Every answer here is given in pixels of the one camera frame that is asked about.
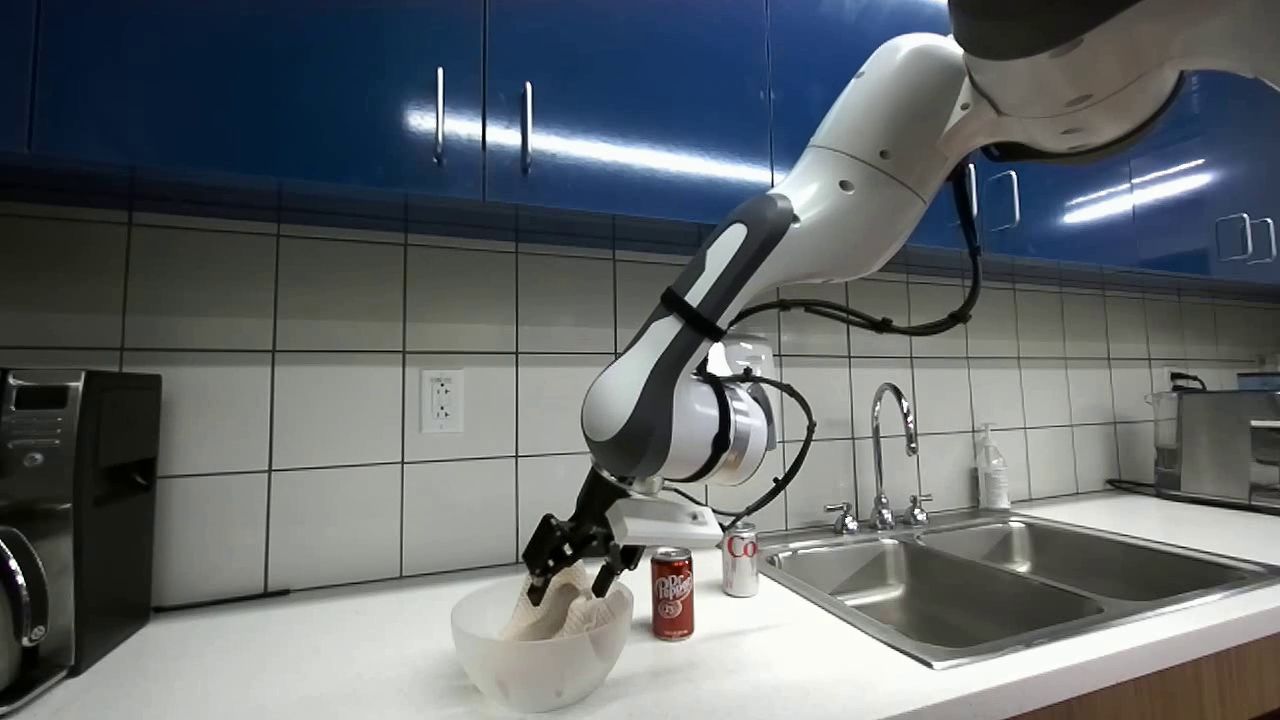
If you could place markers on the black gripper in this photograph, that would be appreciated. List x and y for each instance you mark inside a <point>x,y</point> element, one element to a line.
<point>594,507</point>

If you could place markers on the beige waffle cloth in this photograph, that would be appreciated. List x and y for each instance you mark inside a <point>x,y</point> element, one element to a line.
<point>567,607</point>

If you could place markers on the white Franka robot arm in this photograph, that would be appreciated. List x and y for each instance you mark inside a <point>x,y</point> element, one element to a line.
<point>866,160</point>

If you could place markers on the translucent white bowl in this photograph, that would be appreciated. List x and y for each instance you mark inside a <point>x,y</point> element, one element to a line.
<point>533,674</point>

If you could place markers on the red soda can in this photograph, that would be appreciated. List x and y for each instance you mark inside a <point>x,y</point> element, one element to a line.
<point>673,593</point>

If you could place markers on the silver soda can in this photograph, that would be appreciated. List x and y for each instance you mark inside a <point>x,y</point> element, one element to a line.
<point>741,561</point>

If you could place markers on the chrome gooseneck faucet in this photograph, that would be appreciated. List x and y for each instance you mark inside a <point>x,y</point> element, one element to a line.
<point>878,452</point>

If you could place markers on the clear soap pump bottle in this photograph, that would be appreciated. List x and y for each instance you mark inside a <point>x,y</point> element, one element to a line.
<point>994,476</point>

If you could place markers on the stainless steel double sink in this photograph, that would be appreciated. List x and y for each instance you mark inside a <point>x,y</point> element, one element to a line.
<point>1002,585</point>

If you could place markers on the black coffee maker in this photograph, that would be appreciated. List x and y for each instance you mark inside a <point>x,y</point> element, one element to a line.
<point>95,507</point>

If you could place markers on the steel coffee carafe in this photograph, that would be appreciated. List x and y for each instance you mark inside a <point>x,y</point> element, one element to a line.
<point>19,627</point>

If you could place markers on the wooden sink front panel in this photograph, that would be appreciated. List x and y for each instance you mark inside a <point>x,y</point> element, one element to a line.
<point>1174,687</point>

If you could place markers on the silver countertop appliance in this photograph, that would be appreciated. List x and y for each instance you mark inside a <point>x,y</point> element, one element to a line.
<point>1226,447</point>

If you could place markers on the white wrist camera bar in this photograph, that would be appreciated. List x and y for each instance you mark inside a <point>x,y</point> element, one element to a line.
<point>667,523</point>

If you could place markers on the white wall outlet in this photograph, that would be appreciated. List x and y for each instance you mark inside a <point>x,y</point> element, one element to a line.
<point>442,403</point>

